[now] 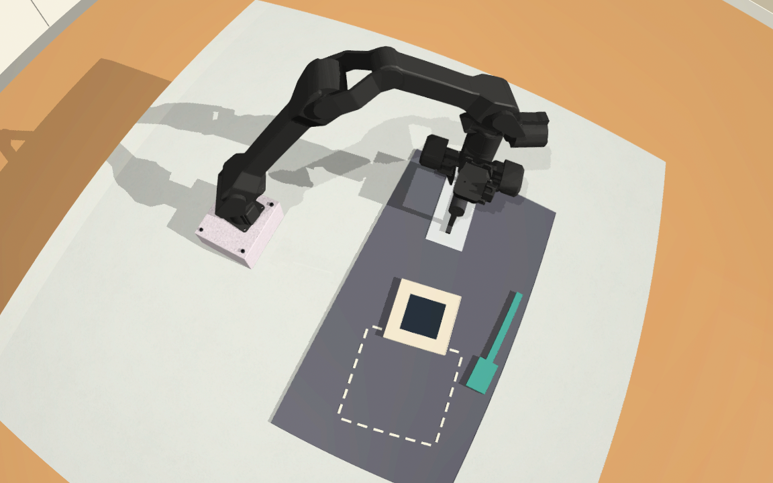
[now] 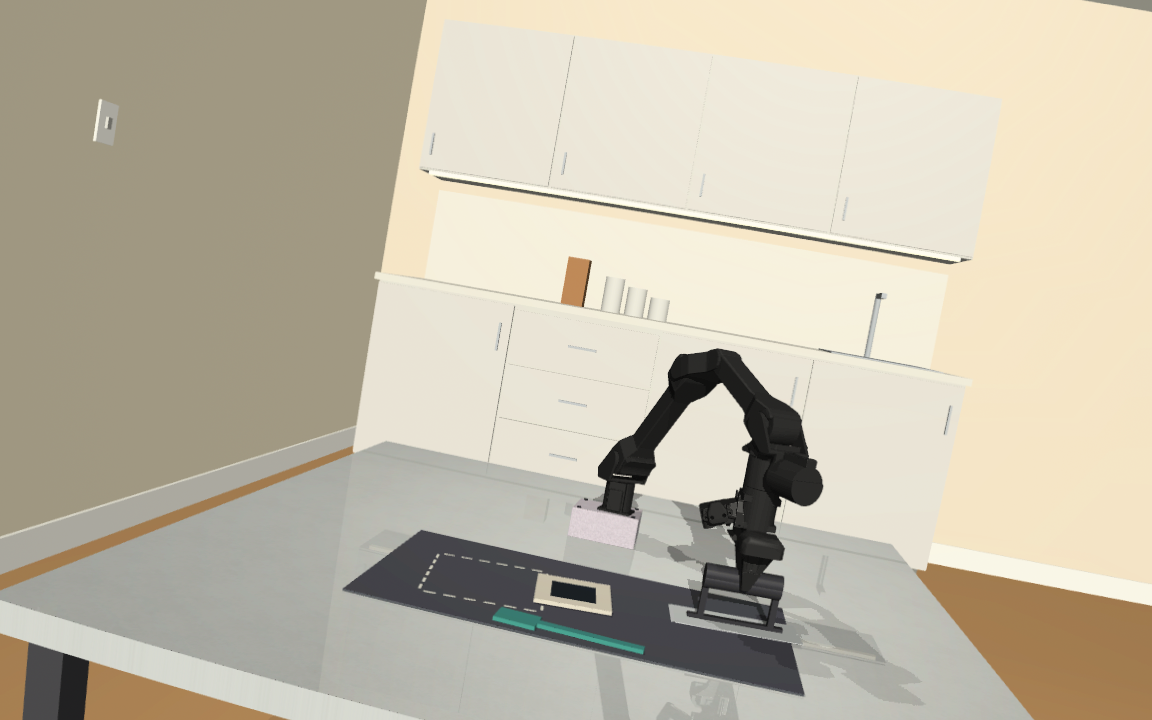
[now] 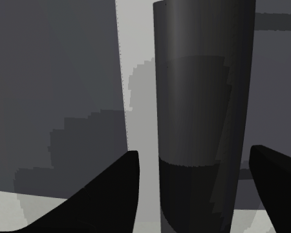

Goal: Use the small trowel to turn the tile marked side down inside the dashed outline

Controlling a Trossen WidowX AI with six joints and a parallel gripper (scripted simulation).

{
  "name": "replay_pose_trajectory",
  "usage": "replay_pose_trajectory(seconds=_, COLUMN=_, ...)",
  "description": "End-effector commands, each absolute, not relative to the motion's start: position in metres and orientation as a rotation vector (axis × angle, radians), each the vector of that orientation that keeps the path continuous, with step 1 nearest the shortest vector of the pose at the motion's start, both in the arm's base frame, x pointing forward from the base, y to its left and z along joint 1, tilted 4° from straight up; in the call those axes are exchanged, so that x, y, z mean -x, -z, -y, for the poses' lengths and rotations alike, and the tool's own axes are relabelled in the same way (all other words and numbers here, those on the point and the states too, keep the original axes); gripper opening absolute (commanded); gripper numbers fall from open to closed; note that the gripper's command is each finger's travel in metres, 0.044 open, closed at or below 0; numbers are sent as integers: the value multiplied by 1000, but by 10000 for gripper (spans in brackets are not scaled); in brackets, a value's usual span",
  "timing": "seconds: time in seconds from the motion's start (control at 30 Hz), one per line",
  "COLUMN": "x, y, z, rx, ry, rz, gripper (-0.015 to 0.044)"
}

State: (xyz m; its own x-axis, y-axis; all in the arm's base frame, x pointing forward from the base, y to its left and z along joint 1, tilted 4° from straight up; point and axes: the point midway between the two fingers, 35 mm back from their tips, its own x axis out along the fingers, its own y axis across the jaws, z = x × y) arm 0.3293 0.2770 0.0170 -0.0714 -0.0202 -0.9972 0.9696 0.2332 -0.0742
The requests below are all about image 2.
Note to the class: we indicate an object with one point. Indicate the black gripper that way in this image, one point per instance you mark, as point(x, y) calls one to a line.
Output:
point(756, 549)

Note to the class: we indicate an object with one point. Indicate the cream square tile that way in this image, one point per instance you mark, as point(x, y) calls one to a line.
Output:
point(579, 595)

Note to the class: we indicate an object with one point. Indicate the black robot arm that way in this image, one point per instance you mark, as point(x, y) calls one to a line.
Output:
point(773, 465)

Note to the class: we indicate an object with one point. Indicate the teal flat trowel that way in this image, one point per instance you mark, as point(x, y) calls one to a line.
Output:
point(530, 622)

